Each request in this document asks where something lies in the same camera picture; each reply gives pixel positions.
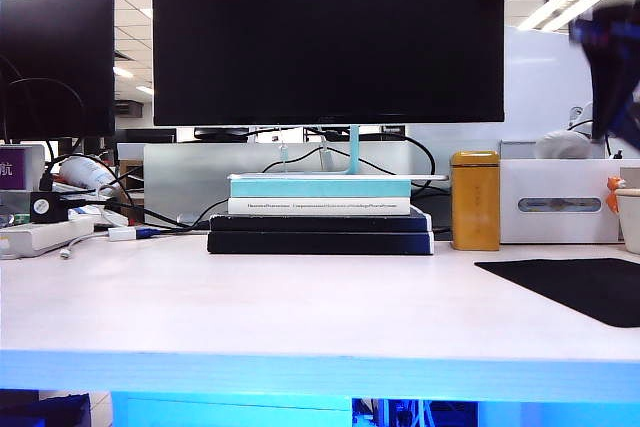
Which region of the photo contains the white cup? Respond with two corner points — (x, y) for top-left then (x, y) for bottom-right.
(615, 189), (640, 254)

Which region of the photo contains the orange fox figurine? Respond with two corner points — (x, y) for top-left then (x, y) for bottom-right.
(605, 175), (627, 213)

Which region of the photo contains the thin black book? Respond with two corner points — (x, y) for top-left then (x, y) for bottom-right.
(209, 206), (433, 234)

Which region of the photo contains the white power strip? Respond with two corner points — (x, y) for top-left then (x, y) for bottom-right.
(0, 216), (96, 261)

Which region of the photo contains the large black monitor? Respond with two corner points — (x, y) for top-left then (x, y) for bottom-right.
(151, 0), (506, 127)

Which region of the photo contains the white partition board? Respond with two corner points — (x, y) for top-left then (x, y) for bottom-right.
(503, 26), (601, 143)

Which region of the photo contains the stack of books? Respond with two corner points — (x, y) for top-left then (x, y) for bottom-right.
(143, 141), (419, 228)

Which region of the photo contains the white cable with plug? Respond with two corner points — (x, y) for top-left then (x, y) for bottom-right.
(60, 234), (110, 261)

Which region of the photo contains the black cube charger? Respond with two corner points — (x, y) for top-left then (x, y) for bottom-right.
(29, 190), (69, 224)

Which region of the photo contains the purple white box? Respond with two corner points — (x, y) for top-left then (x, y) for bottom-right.
(0, 143), (46, 192)

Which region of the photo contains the yellow tin can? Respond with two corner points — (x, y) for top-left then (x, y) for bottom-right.
(450, 149), (501, 252)

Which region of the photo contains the thick black book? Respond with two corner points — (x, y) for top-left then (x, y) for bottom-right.
(206, 231), (435, 256)

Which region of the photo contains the light blue monitor stand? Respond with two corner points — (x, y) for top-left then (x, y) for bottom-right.
(227, 124), (450, 182)

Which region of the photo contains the teal book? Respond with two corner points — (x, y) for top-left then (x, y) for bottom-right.
(229, 177), (414, 200)

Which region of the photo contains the white tube bottle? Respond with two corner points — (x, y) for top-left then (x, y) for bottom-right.
(59, 154), (115, 189)

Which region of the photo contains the black monitor cable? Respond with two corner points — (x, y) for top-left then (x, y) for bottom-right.
(254, 127), (438, 198)

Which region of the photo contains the black mouse pad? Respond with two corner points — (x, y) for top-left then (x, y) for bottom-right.
(473, 258), (640, 329)

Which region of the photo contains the silver metal tray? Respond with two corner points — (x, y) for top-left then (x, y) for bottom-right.
(499, 140), (606, 160)

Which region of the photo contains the white tissue box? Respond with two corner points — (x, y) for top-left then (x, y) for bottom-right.
(499, 158), (640, 245)

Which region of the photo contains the white book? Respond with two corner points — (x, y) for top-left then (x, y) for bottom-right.
(227, 197), (412, 217)

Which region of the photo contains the dark blue bag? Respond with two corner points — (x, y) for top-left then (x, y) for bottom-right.
(0, 391), (92, 427)

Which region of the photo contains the small black monitor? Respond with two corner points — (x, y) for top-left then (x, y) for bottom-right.
(0, 0), (116, 141)

